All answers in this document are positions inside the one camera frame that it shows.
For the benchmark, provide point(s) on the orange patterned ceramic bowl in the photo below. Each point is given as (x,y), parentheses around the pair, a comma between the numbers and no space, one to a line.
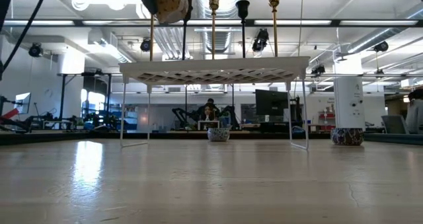
(170,4)

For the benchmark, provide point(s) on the black candlestick holder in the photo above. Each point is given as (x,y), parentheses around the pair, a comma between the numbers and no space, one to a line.
(243,7)
(184,39)

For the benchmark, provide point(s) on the blue white patterned bowl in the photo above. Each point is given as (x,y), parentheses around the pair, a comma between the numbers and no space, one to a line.
(218,134)

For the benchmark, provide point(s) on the dark floral patterned bowl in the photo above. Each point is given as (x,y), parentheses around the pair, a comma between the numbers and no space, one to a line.
(347,137)

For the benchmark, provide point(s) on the computer monitor on arm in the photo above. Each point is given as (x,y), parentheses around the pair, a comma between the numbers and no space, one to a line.
(22,103)

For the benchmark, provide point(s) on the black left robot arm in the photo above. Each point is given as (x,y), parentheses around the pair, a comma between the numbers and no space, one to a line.
(5,2)

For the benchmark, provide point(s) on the white lattice shelf rack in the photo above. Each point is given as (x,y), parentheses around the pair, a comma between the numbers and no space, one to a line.
(215,63)

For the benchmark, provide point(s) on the person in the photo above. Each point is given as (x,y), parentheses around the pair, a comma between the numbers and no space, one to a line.
(415,115)
(207,113)
(210,101)

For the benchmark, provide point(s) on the blue storage shelving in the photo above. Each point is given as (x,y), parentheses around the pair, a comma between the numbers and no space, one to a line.
(127,120)

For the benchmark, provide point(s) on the large black monitor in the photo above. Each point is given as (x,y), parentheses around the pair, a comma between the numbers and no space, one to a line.
(271,101)

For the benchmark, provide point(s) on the small white framed display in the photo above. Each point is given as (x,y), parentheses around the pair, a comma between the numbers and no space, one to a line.
(208,125)

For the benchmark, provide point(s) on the red storage shelf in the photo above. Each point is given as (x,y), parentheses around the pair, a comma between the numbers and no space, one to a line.
(326,118)

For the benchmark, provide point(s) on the white round column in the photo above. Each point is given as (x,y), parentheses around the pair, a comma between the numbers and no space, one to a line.
(349,101)

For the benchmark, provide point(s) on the grey office chair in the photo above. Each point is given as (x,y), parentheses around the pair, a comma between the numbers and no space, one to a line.
(393,125)

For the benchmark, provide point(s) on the black metal rig frame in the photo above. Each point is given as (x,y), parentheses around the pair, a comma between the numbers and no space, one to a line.
(62,98)

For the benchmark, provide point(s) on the black overhead frame bar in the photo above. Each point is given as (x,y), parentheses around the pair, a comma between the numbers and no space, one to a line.
(335,22)

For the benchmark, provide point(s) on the black table frame rail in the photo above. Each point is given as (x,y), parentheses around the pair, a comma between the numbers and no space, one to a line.
(49,136)

